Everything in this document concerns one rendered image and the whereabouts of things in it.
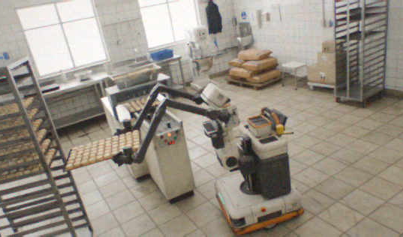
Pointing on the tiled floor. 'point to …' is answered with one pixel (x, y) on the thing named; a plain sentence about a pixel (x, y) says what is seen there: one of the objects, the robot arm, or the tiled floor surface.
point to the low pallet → (254, 82)
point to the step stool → (296, 70)
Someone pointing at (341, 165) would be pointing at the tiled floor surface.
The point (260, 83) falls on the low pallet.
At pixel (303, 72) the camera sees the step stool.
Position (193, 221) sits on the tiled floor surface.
